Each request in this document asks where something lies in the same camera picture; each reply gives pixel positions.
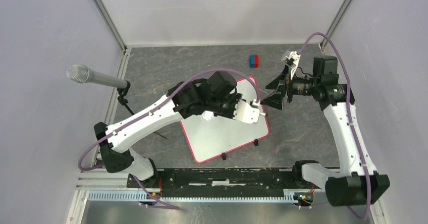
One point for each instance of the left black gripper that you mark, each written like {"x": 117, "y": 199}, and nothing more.
{"x": 234, "y": 98}

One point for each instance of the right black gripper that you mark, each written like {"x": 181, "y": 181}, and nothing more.
{"x": 280, "y": 81}

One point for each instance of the pink framed whiteboard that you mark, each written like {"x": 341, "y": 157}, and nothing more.
{"x": 209, "y": 137}

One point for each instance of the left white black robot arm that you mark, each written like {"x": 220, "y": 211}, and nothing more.
{"x": 217, "y": 94}

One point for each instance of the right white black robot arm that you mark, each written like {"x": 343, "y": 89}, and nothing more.
{"x": 358, "y": 181}

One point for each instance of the blue and red eraser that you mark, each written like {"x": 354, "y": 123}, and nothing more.
{"x": 254, "y": 61}

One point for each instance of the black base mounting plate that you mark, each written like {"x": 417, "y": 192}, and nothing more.
{"x": 226, "y": 182}

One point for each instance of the black microphone stand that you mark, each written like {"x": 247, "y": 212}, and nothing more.
{"x": 122, "y": 94}

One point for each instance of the grey microphone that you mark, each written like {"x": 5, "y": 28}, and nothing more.
{"x": 83, "y": 74}

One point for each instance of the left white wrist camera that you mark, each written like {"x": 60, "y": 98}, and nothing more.
{"x": 248, "y": 113}

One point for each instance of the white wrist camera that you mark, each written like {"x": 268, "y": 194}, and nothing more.
{"x": 291, "y": 59}
{"x": 248, "y": 113}

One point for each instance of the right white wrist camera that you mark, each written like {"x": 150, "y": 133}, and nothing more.
{"x": 291, "y": 59}

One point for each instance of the blue toothed cable rail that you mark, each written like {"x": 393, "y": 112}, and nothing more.
{"x": 140, "y": 196}

